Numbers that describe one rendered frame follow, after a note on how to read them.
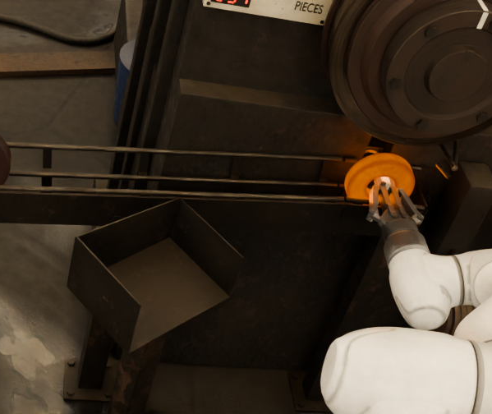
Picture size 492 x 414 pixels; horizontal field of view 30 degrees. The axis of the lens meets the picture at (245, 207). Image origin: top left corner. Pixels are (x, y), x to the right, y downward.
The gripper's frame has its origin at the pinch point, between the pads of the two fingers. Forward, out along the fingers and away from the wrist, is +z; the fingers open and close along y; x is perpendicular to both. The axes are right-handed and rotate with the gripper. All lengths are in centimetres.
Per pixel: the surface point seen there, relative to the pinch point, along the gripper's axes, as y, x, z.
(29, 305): -71, -78, 20
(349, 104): -15.4, 20.0, -2.1
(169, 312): -47, -15, -31
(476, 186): 21.1, 3.6, -3.0
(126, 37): -45, -59, 132
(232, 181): -32.4, -8.7, 2.8
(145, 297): -52, -15, -28
